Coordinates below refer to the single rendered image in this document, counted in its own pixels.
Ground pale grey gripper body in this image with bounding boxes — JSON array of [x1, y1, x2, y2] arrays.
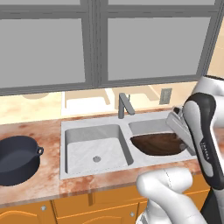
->
[[165, 110, 197, 157]]

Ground brown wooden bowl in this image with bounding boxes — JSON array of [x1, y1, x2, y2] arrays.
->
[[129, 132, 189, 158]]

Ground grey sink tap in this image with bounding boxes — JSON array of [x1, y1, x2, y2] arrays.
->
[[117, 92, 137, 120]]

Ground grey double basin sink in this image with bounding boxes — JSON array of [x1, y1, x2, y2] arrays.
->
[[59, 109, 203, 181]]

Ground dark grey pot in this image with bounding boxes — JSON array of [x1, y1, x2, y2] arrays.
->
[[0, 135, 45, 188]]

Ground orange wooden cupboard door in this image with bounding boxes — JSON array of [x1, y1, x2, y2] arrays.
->
[[183, 172, 212, 212], [52, 202, 141, 224], [0, 200, 57, 224]]

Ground grey glass cupboard door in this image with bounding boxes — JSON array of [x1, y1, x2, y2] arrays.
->
[[0, 0, 97, 96], [94, 0, 224, 89]]

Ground orange wooden drawer front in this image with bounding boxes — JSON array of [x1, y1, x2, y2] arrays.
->
[[51, 185, 147, 219]]

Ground grey wall socket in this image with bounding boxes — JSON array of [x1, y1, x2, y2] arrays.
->
[[158, 87, 173, 106]]

